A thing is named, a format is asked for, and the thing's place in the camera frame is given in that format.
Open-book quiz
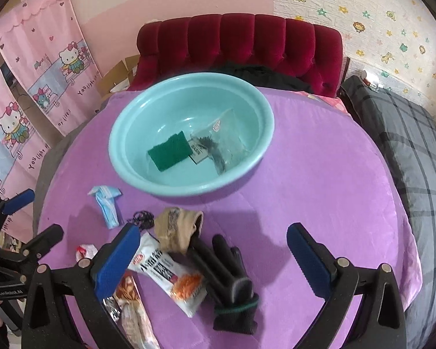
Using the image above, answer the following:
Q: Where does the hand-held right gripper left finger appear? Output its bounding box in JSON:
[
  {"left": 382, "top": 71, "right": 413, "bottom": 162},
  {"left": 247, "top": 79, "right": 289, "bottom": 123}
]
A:
[{"left": 21, "top": 223, "right": 143, "bottom": 349}]

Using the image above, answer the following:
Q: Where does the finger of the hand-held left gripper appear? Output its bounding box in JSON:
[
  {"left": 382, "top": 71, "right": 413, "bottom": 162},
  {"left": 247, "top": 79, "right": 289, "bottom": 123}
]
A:
[
  {"left": 0, "top": 188, "right": 36, "bottom": 226},
  {"left": 0, "top": 224, "right": 65, "bottom": 267}
]

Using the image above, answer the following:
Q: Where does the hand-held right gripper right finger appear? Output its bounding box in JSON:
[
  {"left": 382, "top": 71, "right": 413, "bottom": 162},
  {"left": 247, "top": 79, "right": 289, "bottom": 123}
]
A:
[{"left": 286, "top": 222, "right": 408, "bottom": 349}]

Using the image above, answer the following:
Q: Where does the brown snack packet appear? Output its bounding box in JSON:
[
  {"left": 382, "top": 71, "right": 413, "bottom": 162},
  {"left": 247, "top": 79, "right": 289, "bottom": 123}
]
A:
[{"left": 114, "top": 271, "right": 143, "bottom": 304}]

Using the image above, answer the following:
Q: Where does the white red wrapper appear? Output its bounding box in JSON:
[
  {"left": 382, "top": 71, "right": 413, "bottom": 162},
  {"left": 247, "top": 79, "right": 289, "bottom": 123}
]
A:
[{"left": 76, "top": 243, "right": 99, "bottom": 262}]

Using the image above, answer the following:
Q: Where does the white orange snack packet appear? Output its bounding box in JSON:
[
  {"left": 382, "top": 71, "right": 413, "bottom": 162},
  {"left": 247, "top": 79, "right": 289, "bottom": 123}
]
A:
[{"left": 127, "top": 233, "right": 208, "bottom": 318}]

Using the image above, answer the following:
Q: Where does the black hair tie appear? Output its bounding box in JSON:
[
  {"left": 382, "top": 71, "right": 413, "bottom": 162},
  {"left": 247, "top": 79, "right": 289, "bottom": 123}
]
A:
[{"left": 129, "top": 209, "right": 157, "bottom": 232}]

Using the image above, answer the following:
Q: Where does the blue face mask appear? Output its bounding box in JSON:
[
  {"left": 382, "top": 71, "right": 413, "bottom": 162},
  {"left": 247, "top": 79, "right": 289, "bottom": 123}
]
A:
[{"left": 87, "top": 185, "right": 123, "bottom": 230}]

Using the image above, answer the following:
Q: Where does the beige sock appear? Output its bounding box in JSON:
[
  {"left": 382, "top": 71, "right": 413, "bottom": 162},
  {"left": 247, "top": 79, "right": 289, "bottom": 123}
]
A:
[{"left": 153, "top": 207, "right": 204, "bottom": 255}]

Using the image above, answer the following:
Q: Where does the cream foil snack packet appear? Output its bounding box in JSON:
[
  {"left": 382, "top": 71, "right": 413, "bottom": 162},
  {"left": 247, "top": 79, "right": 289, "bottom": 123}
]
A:
[{"left": 102, "top": 294, "right": 160, "bottom": 349}]

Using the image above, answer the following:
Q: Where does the black glove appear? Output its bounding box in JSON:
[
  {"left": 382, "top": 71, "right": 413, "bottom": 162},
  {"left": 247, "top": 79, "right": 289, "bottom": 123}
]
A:
[{"left": 187, "top": 234, "right": 259, "bottom": 335}]

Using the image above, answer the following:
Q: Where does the teal plastic basin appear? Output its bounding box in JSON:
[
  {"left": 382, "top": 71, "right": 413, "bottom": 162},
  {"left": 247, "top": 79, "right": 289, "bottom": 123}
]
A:
[{"left": 108, "top": 73, "right": 276, "bottom": 195}]

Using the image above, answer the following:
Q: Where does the pink cartoon curtain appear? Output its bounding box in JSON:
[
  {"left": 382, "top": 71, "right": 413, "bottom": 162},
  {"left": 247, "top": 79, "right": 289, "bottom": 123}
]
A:
[
  {"left": 0, "top": 0, "right": 104, "bottom": 137},
  {"left": 0, "top": 36, "right": 60, "bottom": 235}
]

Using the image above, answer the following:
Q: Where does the purple quilted blanket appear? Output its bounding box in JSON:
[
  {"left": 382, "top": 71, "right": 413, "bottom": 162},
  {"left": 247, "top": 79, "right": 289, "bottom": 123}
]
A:
[{"left": 33, "top": 87, "right": 422, "bottom": 349}]

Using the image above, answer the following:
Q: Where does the green scouring pad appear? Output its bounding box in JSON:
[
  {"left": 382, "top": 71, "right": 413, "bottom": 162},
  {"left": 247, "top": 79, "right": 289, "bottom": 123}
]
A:
[{"left": 147, "top": 130, "right": 192, "bottom": 172}]

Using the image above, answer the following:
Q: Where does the clear plastic bag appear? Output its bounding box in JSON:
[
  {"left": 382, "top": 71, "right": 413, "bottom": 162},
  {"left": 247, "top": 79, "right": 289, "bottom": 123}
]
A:
[{"left": 189, "top": 108, "right": 257, "bottom": 175}]

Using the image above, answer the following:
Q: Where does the grey plaid bedding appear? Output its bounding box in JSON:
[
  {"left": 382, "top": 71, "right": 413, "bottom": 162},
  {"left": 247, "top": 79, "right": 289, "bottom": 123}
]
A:
[{"left": 339, "top": 76, "right": 436, "bottom": 335}]

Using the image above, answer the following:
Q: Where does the cardboard box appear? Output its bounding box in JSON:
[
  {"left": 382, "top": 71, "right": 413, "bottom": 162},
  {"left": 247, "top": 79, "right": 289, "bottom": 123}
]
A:
[{"left": 96, "top": 55, "right": 140, "bottom": 95}]

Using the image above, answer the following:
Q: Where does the black cloth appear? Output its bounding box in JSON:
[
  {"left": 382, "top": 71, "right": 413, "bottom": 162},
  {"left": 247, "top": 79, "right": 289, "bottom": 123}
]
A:
[{"left": 211, "top": 65, "right": 311, "bottom": 93}]

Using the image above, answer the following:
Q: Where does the red velvet headboard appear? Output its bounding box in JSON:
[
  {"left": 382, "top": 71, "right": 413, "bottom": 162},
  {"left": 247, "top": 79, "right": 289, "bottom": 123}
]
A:
[{"left": 127, "top": 13, "right": 344, "bottom": 99}]

